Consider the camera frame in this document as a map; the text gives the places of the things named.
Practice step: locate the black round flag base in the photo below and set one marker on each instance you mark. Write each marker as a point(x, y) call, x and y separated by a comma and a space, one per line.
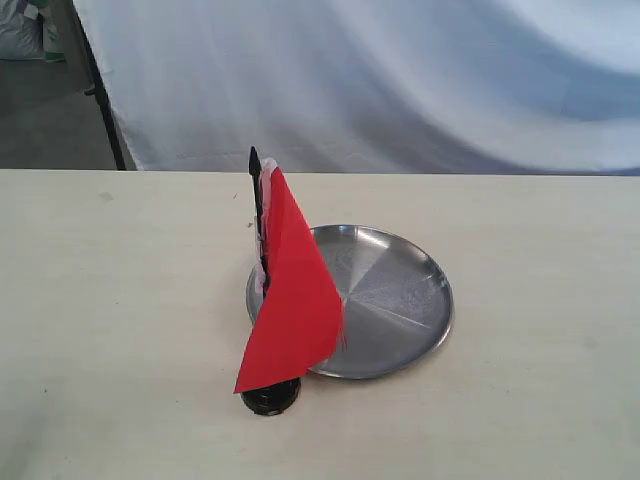
point(272, 400)

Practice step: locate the white backdrop cloth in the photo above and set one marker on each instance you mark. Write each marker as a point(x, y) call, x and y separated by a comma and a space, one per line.
point(373, 86)

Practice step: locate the round stainless steel plate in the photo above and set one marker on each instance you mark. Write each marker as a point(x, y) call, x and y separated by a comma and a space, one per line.
point(398, 302)

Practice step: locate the black backdrop stand pole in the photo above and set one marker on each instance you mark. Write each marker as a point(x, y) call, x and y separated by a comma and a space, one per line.
point(97, 90)

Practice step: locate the red flag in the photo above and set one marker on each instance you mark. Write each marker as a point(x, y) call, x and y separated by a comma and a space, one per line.
point(300, 321)

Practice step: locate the white sacks in background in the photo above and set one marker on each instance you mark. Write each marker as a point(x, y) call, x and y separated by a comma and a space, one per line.
point(28, 32)

